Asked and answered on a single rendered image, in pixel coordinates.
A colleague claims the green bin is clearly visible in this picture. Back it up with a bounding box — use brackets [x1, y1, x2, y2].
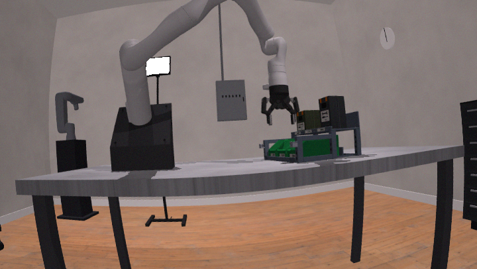
[288, 135, 339, 158]
[269, 139, 287, 156]
[278, 138, 295, 157]

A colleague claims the olive green tool case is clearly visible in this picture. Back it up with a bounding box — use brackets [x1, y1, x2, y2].
[296, 110, 321, 131]

